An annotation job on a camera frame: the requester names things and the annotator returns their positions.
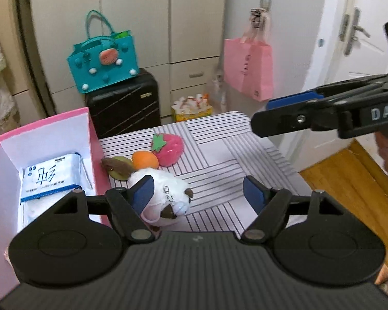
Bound black suitcase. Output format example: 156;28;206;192
85;68;161;139

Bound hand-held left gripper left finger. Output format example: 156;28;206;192
31;174;156;243

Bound pink cardboard box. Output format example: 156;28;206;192
0;107;112;301

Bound black hair ties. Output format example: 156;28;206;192
250;8;263;29

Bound pink paper bag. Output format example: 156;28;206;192
222;22;274;101

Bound orange plush fruit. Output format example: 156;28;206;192
132;151;159;170

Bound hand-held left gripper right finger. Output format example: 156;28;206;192
241;176;359;243

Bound red plush strawberry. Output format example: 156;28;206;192
150;133;184;167

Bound clear plastic bag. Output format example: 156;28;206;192
208;65;228;113

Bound white door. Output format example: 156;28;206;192
326;0;388;143

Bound white cotton tissue pack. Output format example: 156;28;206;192
21;200;63;230

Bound white plush animal toy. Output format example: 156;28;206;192
126;167;195;230

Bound blue striped wet wipes pack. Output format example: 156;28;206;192
20;153;84;205

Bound green brown plush kiwi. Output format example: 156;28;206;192
101;157;134;180

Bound pack of small bottles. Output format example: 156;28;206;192
171;93;213;123

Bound striped tablecloth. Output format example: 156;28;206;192
99;111;308;233

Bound teal felt tote bag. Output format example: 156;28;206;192
67;10;139;95

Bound beige wardrobe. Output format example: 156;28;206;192
29;0;228;121

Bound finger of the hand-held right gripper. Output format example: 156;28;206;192
267;91;325;110
250;98;343;138

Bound metal door handle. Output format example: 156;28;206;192
341;6;372;55

